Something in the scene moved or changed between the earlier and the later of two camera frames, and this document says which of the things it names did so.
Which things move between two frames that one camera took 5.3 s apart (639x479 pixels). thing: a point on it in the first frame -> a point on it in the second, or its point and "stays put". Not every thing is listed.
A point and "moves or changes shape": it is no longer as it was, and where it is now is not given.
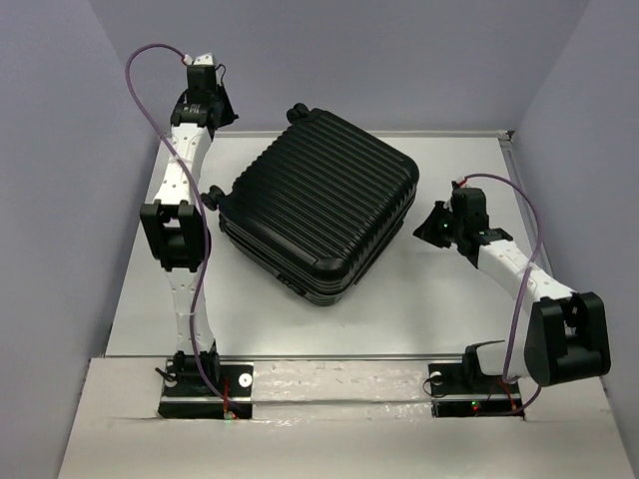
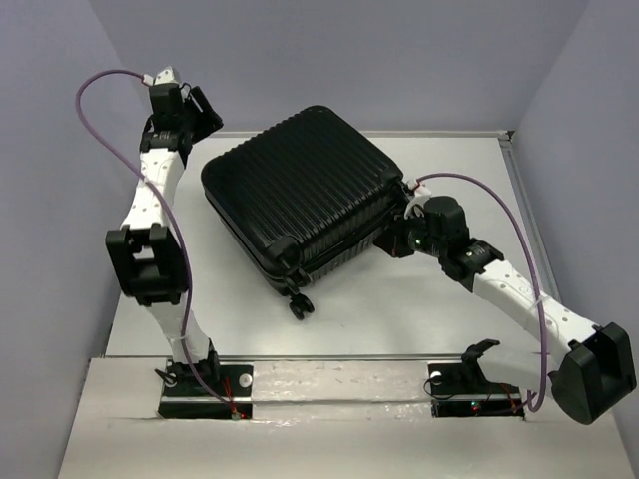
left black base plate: [188, 395] stays put
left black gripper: [229, 115] -> [209, 120]
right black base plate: [456, 391] stays put
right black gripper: [426, 230] -> [390, 239]
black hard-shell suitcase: [317, 207] moves or changes shape
